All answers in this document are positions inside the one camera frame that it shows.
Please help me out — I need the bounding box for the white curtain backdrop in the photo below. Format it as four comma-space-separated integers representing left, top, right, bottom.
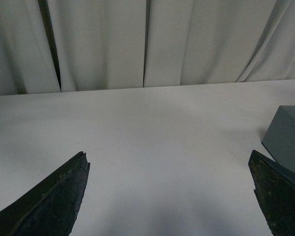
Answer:
0, 0, 295, 95

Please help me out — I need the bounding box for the gray square base block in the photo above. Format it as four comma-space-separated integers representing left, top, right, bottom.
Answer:
262, 106, 295, 173

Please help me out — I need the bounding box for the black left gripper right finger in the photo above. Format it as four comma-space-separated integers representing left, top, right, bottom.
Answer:
248, 150, 295, 236

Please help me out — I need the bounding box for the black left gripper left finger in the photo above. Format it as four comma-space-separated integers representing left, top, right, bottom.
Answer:
0, 151, 90, 236

